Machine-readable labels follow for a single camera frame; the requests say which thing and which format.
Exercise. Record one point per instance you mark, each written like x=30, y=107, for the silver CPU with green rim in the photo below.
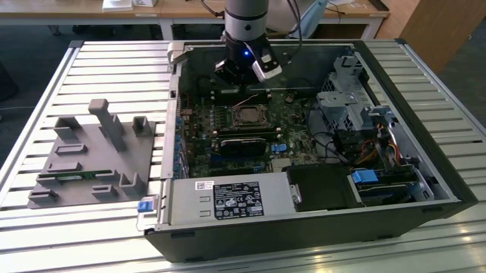
x=249, y=114

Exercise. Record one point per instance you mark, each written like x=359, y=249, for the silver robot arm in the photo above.
x=244, y=17

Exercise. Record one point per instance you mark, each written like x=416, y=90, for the metal CPU socket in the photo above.
x=233, y=123

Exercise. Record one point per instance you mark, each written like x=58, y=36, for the black RAM slot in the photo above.
x=245, y=136
x=245, y=132

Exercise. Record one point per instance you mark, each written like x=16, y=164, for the perforated metal disk cage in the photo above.
x=333, y=99

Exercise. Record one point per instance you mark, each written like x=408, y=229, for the pale blue teach pendant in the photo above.
x=312, y=17

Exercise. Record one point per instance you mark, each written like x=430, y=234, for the green motherboard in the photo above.
x=295, y=136

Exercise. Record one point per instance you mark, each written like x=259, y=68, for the black graphics card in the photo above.
x=243, y=148

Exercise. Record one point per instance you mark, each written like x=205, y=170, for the wooden desk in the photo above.
x=181, y=10

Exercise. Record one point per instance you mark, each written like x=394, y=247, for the blue board connector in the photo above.
x=277, y=148

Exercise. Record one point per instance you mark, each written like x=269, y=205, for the silver finned heat sink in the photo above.
x=284, y=165

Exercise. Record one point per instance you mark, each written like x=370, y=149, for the white box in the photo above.
x=117, y=5

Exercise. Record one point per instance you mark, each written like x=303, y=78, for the black plastic shroud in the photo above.
x=321, y=187

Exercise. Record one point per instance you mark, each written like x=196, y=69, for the silver power supply with label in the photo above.
x=189, y=199

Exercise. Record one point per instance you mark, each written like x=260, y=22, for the blue disk carrier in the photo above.
x=364, y=177

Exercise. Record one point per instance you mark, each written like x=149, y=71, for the grey plastic parts rack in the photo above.
x=86, y=159

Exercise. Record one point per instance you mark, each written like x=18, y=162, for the wooden cabinet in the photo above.
x=436, y=28

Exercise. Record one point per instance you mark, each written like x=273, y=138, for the blue plastic latch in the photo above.
x=144, y=207

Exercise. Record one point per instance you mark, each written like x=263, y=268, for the green RAM stick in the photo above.
x=88, y=174

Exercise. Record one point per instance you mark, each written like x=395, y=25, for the black and silver PC case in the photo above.
x=265, y=244

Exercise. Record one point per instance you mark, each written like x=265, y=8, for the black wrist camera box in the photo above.
x=224, y=71

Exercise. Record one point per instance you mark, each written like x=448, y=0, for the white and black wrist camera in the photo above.
x=269, y=66

